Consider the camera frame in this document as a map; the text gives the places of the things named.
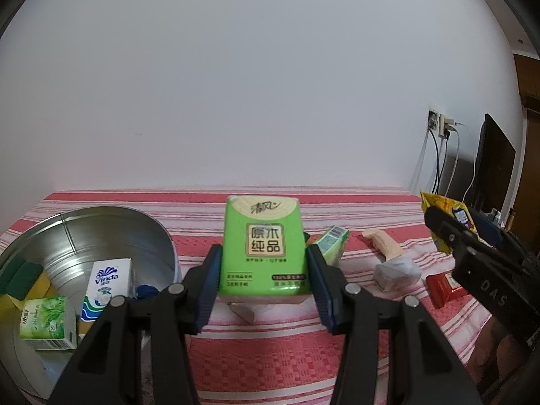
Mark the blue fabric bundle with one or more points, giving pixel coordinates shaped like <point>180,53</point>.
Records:
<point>145,291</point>

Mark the red white striped cloth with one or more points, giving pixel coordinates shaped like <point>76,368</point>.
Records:
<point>274,358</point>

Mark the black monitor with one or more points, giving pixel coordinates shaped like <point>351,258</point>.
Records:
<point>493,168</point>

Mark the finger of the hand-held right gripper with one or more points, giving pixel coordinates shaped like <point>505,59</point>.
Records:
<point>491,232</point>
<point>447,230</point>

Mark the person's right forearm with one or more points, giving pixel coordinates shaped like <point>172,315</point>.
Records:
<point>498,350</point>

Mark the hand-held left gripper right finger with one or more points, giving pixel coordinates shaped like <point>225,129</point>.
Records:
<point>317,282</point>

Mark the white blue tissue pack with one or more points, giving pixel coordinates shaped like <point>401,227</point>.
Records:
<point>105,282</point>

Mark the white tissue packet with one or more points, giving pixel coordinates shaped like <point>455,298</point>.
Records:
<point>396,274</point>

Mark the brown wooden cabinet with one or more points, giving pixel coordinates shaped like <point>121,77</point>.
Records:
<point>529,135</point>

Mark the white paper tissue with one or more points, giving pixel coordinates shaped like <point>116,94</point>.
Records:
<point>247,311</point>

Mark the red packet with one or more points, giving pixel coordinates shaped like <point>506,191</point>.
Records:
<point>443,289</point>

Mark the green packet with barcode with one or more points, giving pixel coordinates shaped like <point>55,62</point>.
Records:
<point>333,242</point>

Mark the light green tissue pack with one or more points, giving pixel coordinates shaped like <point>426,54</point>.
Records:
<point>263,236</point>

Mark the green leaf print tissue pack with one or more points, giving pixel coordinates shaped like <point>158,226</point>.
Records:
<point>44,320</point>

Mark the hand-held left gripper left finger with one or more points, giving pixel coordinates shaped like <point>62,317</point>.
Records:
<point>213,278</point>

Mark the yellow snack bag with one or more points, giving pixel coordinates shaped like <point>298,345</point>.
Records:
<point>443,209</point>

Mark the wall socket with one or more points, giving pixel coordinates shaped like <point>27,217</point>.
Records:
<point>433,120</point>

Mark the white charger plug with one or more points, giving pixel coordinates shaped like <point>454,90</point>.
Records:
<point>447,125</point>

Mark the beige packet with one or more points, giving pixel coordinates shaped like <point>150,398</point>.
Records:
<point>386,244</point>

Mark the round metal basin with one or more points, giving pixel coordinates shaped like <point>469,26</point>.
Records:
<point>84,236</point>

